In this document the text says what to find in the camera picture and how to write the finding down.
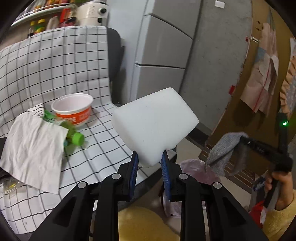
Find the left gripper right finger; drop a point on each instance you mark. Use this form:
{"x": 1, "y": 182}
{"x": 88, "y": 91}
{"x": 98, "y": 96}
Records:
{"x": 207, "y": 208}

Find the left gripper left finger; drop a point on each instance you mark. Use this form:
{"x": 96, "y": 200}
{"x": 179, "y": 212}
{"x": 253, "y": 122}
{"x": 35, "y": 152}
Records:
{"x": 91, "y": 210}

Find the grey rag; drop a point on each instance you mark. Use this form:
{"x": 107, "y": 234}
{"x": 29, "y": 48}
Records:
{"x": 223, "y": 150}

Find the green plastic bottle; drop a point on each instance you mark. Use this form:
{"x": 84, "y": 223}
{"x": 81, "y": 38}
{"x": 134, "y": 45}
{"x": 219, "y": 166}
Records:
{"x": 73, "y": 136}

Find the white foam sponge block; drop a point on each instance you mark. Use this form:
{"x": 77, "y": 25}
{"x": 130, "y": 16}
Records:
{"x": 153, "y": 124}

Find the trash bin with pink bag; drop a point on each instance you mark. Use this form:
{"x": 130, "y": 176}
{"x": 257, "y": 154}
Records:
{"x": 195, "y": 168}

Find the kitchen shelf with condiments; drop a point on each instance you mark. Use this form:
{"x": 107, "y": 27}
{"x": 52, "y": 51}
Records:
{"x": 34, "y": 19}

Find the person's right hand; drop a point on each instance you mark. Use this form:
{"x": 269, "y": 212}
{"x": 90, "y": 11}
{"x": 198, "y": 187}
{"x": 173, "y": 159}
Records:
{"x": 284, "y": 194}

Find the brown wooden door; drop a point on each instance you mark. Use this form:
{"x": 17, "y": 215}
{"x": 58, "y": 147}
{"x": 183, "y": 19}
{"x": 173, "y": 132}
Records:
{"x": 238, "y": 116}

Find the yellow floor mat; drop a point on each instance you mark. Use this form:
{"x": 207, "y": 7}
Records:
{"x": 139, "y": 223}

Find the pink hanging cloth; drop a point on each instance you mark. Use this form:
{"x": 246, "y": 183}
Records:
{"x": 259, "y": 90}

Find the white paper napkin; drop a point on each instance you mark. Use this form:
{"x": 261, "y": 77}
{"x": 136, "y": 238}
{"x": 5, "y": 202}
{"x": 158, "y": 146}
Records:
{"x": 33, "y": 152}

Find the red white instant noodle cup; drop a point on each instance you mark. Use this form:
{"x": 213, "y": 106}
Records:
{"x": 74, "y": 107}

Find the black white checkered cloth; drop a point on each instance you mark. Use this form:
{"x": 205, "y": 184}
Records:
{"x": 36, "y": 72}

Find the grey office chair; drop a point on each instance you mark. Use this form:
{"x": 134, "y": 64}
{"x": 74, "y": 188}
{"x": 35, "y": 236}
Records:
{"x": 115, "y": 56}

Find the grey refrigerator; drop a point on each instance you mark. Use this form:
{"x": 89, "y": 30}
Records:
{"x": 157, "y": 37}

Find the white rice cooker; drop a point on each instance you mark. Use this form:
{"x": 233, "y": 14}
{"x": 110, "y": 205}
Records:
{"x": 92, "y": 13}

